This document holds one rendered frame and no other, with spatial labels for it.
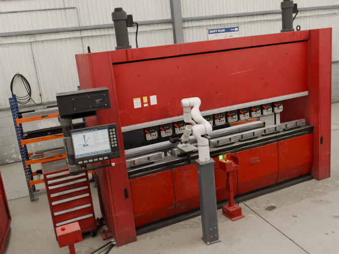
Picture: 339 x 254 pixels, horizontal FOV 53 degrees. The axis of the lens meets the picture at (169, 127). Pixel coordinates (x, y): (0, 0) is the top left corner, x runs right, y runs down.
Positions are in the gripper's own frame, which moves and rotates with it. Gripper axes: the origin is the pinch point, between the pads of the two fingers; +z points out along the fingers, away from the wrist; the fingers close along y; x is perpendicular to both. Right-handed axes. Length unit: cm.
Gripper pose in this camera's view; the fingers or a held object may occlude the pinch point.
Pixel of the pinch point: (183, 142)
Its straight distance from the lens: 444.9
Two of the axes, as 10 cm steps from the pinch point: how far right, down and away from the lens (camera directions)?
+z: -1.8, 6.3, 7.6
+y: -9.1, 1.9, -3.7
